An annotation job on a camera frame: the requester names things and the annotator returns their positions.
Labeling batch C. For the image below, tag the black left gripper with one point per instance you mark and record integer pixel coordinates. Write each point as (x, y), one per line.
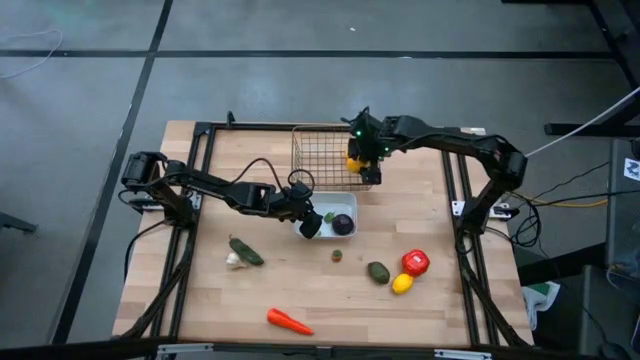
(295, 202)

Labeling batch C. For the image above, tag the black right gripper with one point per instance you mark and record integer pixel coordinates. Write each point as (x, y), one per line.
(372, 137)

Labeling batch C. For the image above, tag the yellow orange toy fruit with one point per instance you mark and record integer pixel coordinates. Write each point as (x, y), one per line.
(355, 165)

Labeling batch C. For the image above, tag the dark green toy cucumber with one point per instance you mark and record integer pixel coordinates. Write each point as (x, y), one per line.
(246, 252)

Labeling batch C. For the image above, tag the green toy avocado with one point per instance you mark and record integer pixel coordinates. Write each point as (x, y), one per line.
(378, 273)

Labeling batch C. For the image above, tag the white toy garlic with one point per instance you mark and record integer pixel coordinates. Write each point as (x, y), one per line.
(232, 259)

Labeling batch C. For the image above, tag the orange toy carrot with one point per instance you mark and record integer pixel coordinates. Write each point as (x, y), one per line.
(282, 319)

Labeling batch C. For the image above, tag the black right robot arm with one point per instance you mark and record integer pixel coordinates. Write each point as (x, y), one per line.
(450, 137)

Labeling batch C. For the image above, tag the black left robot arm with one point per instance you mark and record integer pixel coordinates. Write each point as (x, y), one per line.
(215, 187)

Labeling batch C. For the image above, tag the white plastic tray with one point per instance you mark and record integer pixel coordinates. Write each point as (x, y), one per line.
(332, 202)

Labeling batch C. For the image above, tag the small red green strawberry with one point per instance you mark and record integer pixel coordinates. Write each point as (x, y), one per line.
(337, 255)

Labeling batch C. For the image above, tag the yellow toy lemon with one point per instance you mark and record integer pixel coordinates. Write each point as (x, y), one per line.
(402, 284)

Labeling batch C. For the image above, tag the red toy bell pepper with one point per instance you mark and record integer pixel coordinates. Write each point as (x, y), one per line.
(415, 262)

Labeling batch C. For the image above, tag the green and white bag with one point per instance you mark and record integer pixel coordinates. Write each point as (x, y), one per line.
(540, 295)

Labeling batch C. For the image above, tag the black metal stand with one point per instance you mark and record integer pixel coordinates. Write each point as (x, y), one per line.
(590, 130)

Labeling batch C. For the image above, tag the black bar with brackets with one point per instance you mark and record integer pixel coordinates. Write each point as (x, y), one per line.
(75, 350)

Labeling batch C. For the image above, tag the grey box with label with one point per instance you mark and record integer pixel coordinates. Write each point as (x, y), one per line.
(622, 220)

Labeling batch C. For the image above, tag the black aluminium table frame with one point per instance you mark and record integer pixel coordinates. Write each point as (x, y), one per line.
(250, 126)

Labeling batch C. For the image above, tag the black frame clamp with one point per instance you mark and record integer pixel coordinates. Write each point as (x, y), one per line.
(230, 119)

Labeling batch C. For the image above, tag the black floor bracket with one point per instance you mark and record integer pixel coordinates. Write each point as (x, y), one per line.
(17, 223)

